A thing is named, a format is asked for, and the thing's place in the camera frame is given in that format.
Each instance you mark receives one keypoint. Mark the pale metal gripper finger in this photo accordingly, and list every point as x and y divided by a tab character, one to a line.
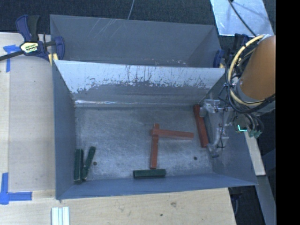
214	107
221	137

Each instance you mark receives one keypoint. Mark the red-brown flat block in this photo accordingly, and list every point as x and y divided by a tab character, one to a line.
178	134
201	128
154	153

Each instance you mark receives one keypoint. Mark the dark green flat block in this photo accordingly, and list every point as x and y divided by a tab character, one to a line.
149	173
89	160
78	165

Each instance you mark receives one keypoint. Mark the grey metal bin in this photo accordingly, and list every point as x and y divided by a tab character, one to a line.
122	135

